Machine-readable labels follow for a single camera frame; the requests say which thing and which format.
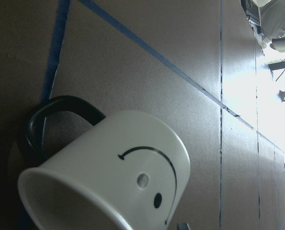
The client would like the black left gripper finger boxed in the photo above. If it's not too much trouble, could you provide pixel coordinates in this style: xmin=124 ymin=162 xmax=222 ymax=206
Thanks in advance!
xmin=177 ymin=223 xmax=190 ymax=230

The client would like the white smiley mug black handle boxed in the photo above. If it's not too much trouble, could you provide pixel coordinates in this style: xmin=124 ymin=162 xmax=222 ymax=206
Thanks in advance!
xmin=18 ymin=96 xmax=190 ymax=230

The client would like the brown paper table cover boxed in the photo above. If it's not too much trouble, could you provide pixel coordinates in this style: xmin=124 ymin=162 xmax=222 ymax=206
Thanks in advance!
xmin=0 ymin=0 xmax=285 ymax=230

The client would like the black keyboard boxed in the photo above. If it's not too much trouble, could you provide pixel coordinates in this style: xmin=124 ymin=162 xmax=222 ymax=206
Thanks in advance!
xmin=240 ymin=0 xmax=261 ymax=26

